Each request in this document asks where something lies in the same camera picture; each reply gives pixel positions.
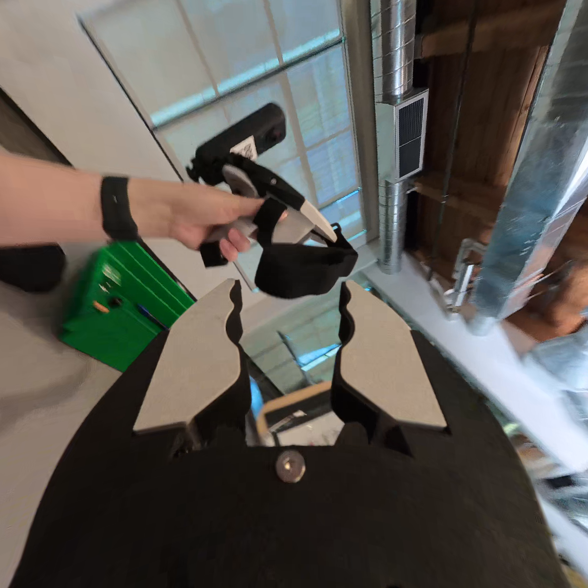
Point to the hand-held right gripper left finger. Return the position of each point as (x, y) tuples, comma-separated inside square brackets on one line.
[(193, 363)]

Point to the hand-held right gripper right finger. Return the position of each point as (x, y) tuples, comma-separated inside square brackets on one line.
[(390, 367)]

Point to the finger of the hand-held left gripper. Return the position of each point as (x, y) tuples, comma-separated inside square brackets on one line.
[(319, 220), (294, 229)]

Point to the green plastic bin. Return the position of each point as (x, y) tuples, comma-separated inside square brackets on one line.
[(115, 340)]

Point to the black knob screw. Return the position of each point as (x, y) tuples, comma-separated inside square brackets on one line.
[(115, 302)]

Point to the black oval pouch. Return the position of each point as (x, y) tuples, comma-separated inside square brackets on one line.
[(27, 268)]

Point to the person's left forearm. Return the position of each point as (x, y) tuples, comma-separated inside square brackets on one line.
[(46, 202)]

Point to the grey desk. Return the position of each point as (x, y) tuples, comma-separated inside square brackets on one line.
[(36, 390)]

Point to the person's left hand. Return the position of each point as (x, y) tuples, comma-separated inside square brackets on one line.
[(183, 211)]

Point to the blue pen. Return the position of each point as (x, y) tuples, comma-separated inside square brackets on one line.
[(151, 317)]

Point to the light wood panel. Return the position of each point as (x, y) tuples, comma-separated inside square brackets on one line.
[(294, 395)]

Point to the clear plastic cube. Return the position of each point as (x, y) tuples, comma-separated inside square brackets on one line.
[(111, 274)]

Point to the white vent box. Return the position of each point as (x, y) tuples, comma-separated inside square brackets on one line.
[(411, 133)]

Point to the gridded window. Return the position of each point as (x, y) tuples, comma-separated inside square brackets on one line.
[(220, 55)]

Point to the silver round duct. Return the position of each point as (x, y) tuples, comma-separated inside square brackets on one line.
[(393, 55)]

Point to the rectangular silver duct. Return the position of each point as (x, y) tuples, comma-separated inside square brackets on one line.
[(542, 160)]

